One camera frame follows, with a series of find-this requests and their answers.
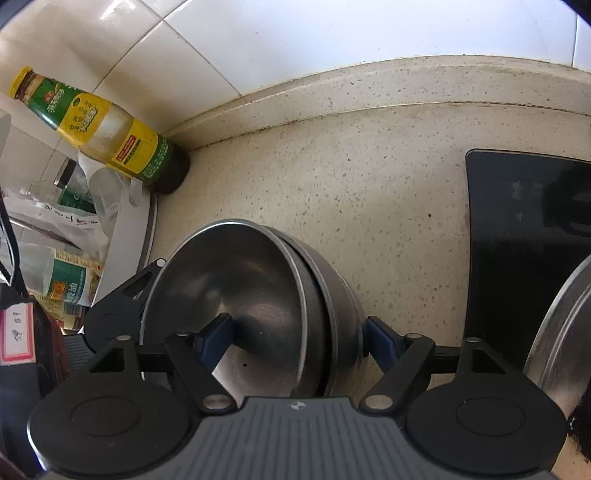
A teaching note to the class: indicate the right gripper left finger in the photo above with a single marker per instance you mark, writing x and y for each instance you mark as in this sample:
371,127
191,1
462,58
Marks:
193,357

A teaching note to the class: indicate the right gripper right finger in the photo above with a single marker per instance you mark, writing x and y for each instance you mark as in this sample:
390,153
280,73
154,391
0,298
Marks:
404,362

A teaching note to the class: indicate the steel bowl back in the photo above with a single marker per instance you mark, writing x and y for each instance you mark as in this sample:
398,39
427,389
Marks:
345,318

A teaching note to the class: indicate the steel bowl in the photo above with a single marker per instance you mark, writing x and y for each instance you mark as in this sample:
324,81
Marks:
241,268
345,318
323,313

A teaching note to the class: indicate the green label fish sauce bottle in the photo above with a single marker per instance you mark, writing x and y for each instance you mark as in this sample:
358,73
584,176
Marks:
58,275

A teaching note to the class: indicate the white rotating condiment tray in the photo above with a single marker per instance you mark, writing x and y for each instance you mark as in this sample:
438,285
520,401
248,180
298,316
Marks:
126,212

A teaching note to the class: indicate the clear plastic bag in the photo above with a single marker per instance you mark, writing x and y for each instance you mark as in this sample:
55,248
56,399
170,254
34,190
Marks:
80,204

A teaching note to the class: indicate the black gas stove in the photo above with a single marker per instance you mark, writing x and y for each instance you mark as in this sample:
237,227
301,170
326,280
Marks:
529,230

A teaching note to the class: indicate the yellow green cooking wine bottle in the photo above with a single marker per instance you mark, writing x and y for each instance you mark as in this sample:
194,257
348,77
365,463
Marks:
103,131

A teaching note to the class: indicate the steel burner ring plate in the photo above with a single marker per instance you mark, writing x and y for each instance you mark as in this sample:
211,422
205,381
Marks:
559,359

